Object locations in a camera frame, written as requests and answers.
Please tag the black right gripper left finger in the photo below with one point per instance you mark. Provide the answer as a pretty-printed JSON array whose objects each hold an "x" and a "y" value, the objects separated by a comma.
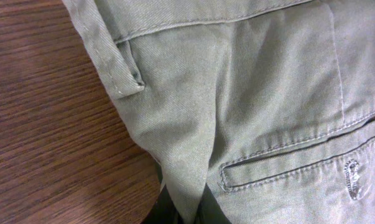
[{"x": 163, "y": 211}]

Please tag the khaki green shorts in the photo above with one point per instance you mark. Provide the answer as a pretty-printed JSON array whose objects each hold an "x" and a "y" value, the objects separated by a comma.
[{"x": 269, "y": 103}]

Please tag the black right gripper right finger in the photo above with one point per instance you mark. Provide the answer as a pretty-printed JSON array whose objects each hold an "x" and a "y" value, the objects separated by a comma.
[{"x": 209, "y": 211}]

